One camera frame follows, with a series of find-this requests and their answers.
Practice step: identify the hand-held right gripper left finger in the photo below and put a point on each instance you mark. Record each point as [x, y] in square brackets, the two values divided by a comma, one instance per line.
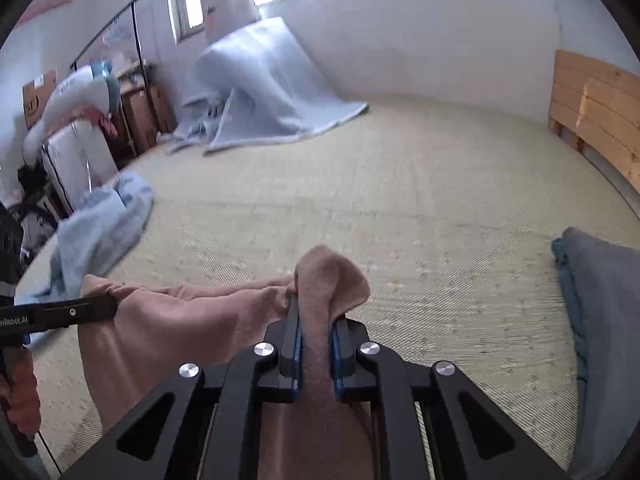
[297, 360]

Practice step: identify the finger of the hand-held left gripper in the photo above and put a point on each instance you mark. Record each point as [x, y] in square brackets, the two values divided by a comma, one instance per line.
[75, 310]

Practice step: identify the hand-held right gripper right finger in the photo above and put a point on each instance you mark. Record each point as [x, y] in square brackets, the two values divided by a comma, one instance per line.
[334, 360]

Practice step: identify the brown T-shirt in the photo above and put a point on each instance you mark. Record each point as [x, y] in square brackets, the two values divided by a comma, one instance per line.
[175, 330]

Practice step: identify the black clothes rack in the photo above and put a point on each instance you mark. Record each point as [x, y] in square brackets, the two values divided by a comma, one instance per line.
[136, 35]

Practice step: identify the person's left hand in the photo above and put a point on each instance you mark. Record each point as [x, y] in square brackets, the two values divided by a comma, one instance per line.
[22, 390]

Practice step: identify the light blue jeans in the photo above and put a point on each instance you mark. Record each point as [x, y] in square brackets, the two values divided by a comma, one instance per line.
[100, 230]

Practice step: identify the white bicycle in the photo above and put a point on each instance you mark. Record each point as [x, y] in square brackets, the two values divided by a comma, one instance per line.
[37, 225]

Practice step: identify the white plastic-wrapped mattress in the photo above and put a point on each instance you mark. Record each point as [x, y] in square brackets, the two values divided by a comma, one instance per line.
[75, 160]

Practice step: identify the pink cloth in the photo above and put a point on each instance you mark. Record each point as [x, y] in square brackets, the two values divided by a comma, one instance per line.
[107, 122]

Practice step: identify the plain cardboard box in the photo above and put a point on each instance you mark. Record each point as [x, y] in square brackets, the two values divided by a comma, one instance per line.
[145, 115]

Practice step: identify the white grey plush toy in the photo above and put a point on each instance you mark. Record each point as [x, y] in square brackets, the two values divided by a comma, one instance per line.
[70, 95]

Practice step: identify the cardboard box with black print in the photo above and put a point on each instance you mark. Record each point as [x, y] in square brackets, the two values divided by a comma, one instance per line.
[37, 95]

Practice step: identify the grey pillow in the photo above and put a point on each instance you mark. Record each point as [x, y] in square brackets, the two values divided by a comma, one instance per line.
[610, 310]

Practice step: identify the light blue blanket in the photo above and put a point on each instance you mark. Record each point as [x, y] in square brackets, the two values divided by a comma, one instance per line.
[270, 80]

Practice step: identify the white printed curtain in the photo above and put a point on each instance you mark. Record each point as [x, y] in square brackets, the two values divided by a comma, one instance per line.
[220, 0]

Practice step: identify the wooden headboard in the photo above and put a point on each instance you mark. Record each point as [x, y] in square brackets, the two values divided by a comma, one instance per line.
[600, 110]

